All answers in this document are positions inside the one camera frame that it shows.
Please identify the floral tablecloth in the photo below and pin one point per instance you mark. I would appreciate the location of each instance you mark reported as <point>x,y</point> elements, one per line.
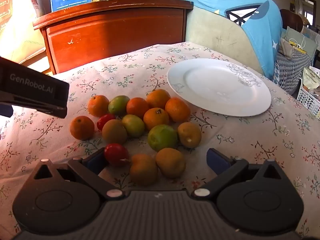
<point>140,67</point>

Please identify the blue and white crocheted cloth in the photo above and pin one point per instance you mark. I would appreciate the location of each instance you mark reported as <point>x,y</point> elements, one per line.
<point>290,70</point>

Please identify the large green lime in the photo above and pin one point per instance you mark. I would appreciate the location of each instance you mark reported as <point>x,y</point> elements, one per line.
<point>162,137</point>

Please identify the pale green cloth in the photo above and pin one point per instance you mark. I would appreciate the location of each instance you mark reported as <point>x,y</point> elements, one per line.
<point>308,42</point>

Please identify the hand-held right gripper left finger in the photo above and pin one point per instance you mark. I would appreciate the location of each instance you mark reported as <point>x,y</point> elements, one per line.
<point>96,160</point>

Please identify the blue printed cloth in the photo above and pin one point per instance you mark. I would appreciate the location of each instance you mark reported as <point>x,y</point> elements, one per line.
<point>265,30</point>

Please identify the cream paper bag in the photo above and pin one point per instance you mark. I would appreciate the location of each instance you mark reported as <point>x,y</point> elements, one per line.
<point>12,17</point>

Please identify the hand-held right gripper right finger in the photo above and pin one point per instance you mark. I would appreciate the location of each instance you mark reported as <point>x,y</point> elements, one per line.
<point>216,161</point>

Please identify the dark window frame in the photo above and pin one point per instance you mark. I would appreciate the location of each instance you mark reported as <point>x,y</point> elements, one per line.
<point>307,5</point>

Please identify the dark wooden chair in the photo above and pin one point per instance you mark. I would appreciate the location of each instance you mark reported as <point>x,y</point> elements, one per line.
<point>290,20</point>

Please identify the red-brown wooden cabinet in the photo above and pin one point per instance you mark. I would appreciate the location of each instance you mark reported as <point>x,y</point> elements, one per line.
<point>112,35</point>

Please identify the white ceramic plate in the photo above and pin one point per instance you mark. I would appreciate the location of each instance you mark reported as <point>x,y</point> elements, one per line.
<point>212,87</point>

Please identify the red cherry tomato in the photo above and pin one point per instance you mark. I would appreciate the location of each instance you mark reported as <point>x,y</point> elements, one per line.
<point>106,121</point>
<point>116,154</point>

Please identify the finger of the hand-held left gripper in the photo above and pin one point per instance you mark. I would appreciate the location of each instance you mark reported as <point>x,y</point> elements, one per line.
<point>50,107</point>

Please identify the orange mandarin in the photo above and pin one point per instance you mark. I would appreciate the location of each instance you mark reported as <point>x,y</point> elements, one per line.
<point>156,118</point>
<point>82,127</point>
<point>177,109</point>
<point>137,108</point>
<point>98,105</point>
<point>158,99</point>

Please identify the white plastic basket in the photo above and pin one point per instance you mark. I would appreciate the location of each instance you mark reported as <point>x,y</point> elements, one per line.
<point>307,100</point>

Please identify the pale snack packet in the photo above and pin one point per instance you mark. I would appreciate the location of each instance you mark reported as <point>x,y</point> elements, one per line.
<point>311,76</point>

